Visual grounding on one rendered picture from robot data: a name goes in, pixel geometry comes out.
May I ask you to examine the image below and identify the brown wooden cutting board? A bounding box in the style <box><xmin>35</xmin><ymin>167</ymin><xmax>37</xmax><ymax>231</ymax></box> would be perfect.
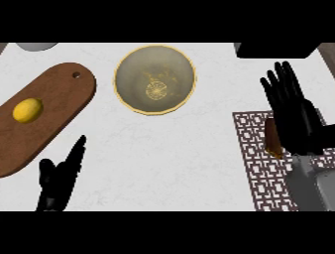
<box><xmin>0</xmin><ymin>62</ymin><xmax>97</xmax><ymax>180</ymax></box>

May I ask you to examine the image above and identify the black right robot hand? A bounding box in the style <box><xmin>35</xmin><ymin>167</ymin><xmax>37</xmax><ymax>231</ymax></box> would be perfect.
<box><xmin>258</xmin><ymin>61</ymin><xmax>335</xmax><ymax>157</ymax></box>

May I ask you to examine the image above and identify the brown patterned placemat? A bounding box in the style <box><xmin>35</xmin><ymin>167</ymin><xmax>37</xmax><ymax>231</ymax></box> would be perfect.
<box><xmin>232</xmin><ymin>110</ymin><xmax>335</xmax><ymax>212</ymax></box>

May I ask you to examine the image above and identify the grey bowl with gold rim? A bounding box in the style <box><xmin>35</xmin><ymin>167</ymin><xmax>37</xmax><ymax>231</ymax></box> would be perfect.
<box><xmin>112</xmin><ymin>44</ymin><xmax>199</xmax><ymax>116</ymax></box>

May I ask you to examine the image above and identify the grey round object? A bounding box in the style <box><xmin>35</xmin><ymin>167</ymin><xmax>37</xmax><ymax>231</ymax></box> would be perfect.
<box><xmin>16</xmin><ymin>42</ymin><xmax>61</xmax><ymax>53</ymax></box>

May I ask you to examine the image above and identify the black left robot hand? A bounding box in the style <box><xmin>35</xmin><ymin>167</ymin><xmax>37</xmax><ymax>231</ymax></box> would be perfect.
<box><xmin>35</xmin><ymin>134</ymin><xmax>87</xmax><ymax>212</ymax></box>

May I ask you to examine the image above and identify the black appliance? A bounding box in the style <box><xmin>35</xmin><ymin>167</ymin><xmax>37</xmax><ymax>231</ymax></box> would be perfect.
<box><xmin>233</xmin><ymin>42</ymin><xmax>322</xmax><ymax>60</ymax></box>

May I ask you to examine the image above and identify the yellow lemon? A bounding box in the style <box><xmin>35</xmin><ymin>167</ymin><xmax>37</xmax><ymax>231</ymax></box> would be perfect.
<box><xmin>12</xmin><ymin>97</ymin><xmax>46</xmax><ymax>125</ymax></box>

